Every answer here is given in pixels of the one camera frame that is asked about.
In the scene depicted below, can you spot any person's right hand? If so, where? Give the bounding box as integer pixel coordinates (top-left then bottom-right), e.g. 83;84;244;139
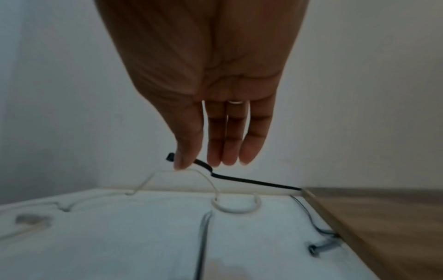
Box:
93;0;311;170

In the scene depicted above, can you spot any black cable tie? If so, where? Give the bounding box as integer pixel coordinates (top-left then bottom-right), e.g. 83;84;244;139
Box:
289;195;343;257
166;152;303;191
194;210;214;280

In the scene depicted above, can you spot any beige cable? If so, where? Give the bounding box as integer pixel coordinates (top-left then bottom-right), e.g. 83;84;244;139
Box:
0;168;262;241

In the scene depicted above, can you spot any white low table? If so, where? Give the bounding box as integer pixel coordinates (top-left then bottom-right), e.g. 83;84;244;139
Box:
0;188;382;280

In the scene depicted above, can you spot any wooden board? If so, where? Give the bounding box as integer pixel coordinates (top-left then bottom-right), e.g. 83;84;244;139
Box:
301;187;443;280

